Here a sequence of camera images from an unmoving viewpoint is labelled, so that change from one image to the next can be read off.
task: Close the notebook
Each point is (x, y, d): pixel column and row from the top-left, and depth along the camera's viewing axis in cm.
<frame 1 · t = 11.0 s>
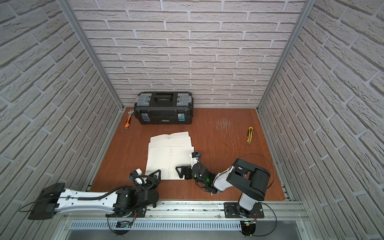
left hand: (163, 172, 80), fingers open
right hand: (182, 169, 85), fingers open
black plastic toolbox: (164, 108, 98), point 17 cm above the table
orange handled adjustable wrench: (131, 110, 119), on the table
yellow black utility knife: (250, 134, 105), on the table
large white lined notebook: (166, 159, 92), on the table

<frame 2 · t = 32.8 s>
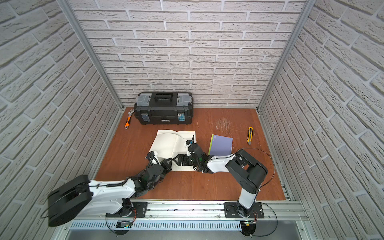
left hand: (175, 157, 83), fingers closed
right hand: (180, 159, 89), fingers open
large white lined notebook: (169, 144, 94), point 5 cm above the table
the other named things where they were.

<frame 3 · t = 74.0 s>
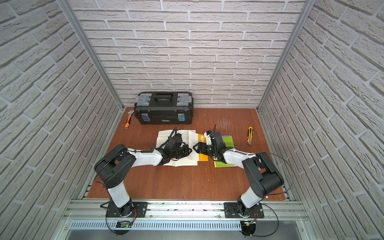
left hand: (195, 149, 91), fingers closed
right hand: (198, 148, 91), fingers open
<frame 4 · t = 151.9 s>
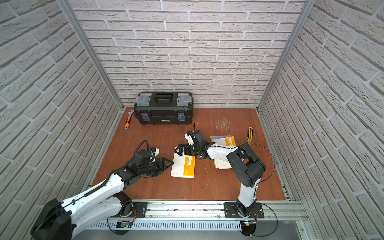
left hand: (172, 163, 79), fingers open
right hand: (182, 150, 90), fingers open
large white lined notebook: (183, 166, 87), point 3 cm above the table
the other named things where they were.

